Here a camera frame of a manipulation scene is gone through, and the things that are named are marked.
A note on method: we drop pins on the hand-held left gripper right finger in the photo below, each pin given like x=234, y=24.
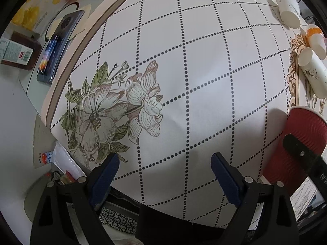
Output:
x=226, y=181

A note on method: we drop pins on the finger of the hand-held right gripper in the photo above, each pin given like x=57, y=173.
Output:
x=304, y=155

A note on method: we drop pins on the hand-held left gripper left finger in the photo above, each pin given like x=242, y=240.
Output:
x=104, y=178

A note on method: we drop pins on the red ribbed paper cup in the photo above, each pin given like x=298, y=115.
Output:
x=281, y=158

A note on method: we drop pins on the white orange paper cup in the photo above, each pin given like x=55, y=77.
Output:
x=316, y=39

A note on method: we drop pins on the printed paper sheet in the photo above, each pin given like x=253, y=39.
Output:
x=305, y=196

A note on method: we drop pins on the black white patterned box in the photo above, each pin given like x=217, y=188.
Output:
x=117, y=219

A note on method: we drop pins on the clear plastic bag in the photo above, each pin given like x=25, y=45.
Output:
x=63, y=163

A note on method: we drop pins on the floral grid tablecloth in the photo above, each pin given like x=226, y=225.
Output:
x=204, y=81

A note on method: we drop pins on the dark blue smartphone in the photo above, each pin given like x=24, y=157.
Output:
x=60, y=40

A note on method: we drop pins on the brown box white label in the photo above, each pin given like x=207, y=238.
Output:
x=23, y=58

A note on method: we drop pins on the white green label box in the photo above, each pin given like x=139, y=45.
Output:
x=14, y=51

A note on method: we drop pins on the yellow floral tissue pack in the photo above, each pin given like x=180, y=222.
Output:
x=32, y=14

